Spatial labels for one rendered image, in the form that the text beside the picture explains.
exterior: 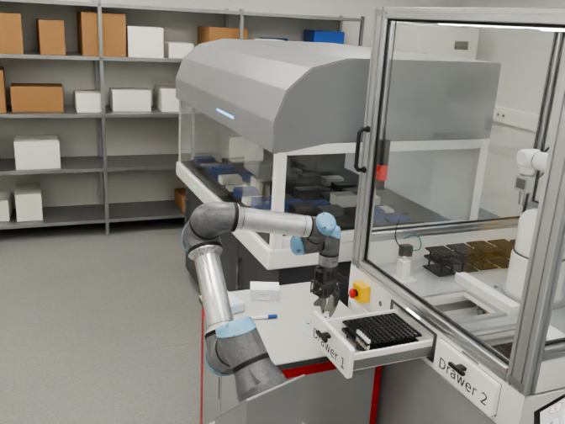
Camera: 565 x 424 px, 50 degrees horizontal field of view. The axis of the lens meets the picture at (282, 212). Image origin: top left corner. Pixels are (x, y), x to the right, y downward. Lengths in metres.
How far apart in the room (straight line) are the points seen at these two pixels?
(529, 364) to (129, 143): 4.76
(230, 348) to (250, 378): 0.10
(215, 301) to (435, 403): 0.86
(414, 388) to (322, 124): 1.19
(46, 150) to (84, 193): 0.77
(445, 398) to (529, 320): 0.52
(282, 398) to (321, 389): 0.62
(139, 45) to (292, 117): 2.94
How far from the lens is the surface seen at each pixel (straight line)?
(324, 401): 2.43
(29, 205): 5.67
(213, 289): 1.97
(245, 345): 1.78
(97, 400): 3.43
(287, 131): 2.70
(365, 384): 2.48
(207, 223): 1.96
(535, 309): 1.82
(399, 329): 2.24
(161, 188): 6.18
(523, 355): 1.89
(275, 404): 1.78
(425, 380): 2.30
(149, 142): 6.05
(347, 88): 2.80
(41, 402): 3.48
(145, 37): 5.46
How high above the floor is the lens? 1.92
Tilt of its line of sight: 17 degrees down
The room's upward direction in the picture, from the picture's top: 3 degrees clockwise
